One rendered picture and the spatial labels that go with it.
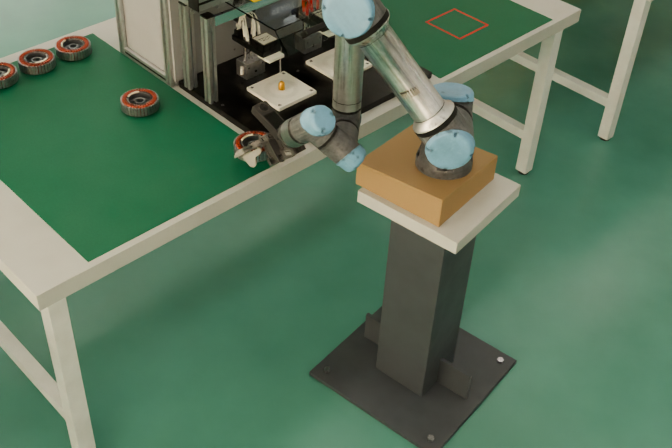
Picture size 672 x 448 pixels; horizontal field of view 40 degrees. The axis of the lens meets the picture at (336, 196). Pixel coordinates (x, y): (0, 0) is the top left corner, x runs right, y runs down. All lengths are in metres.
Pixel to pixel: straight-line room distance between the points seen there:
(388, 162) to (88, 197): 0.79
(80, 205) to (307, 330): 1.00
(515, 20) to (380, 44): 1.33
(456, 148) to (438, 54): 0.94
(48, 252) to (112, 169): 0.35
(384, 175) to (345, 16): 0.53
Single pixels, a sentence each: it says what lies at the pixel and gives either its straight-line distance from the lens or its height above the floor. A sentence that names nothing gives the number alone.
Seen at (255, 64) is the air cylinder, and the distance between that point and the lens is 2.87.
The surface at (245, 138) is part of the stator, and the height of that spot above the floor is 0.82.
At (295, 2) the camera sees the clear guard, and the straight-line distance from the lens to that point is 2.67.
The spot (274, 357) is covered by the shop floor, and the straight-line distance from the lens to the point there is 3.03.
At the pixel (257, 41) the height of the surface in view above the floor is 0.92.
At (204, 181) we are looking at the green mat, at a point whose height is 0.75.
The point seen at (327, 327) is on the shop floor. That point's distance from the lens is 3.12.
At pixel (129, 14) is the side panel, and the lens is 2.97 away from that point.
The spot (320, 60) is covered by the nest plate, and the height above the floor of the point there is 0.78.
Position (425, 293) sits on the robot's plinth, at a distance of 2.63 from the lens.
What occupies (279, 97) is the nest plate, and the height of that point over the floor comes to 0.78.
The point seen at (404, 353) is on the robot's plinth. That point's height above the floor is 0.16.
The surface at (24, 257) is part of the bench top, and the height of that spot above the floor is 0.75.
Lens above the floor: 2.29
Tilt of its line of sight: 39 degrees down
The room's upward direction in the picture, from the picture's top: 3 degrees clockwise
